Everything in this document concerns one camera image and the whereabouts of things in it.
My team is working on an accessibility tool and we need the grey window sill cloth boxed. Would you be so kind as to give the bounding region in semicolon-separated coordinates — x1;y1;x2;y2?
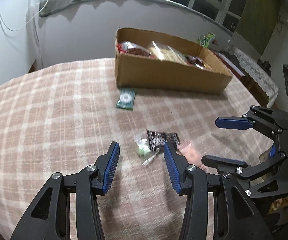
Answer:
39;0;233;35

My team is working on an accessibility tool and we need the right gloved hand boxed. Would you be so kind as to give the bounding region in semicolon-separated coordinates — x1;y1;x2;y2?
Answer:
258;149;288;215

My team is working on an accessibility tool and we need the green tissue box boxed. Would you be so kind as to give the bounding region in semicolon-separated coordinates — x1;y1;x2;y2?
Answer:
197;33;216;48

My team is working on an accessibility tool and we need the red storage box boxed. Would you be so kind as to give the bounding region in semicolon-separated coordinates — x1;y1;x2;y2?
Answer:
215;52;245;79

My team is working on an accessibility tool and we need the cracker pack clear wrap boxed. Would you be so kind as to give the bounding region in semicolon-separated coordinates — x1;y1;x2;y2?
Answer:
147;41;188;64

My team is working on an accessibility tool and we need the cardboard box tray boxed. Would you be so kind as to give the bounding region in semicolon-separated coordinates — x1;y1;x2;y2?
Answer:
115;28;233;94

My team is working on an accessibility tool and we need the green white snack packet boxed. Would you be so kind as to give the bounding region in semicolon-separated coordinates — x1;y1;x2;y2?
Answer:
116;88;136;111

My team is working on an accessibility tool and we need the green candy clear wrapper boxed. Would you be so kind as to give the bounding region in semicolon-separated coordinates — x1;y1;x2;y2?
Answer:
134;132;158;166

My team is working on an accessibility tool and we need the lace covered side table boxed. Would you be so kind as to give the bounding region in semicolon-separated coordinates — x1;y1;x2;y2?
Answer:
227;45;279;107

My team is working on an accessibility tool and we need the white cable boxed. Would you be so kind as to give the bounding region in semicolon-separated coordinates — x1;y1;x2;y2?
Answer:
0;0;51;33

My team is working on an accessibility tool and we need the black candy wrapper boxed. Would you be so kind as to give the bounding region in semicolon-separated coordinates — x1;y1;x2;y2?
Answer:
146;130;180;152

